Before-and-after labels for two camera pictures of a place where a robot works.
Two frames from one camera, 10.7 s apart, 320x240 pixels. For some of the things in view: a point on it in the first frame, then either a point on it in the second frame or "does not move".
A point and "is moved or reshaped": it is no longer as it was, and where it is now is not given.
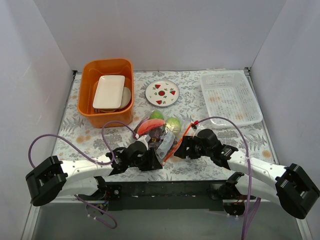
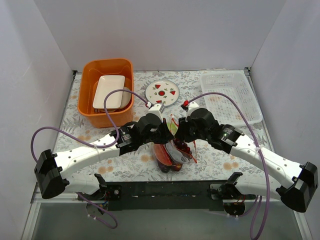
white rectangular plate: (109, 92) does not move
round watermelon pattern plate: (162, 93) does not move
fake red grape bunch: (157, 136) is moved or reshaped
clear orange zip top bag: (165, 134) is moved or reshaped
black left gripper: (149, 160) to (164, 131)
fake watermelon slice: (149, 124) is moved or reshaped
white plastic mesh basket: (230, 94) does not move
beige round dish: (126, 98) does not move
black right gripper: (186, 146) to (182, 131)
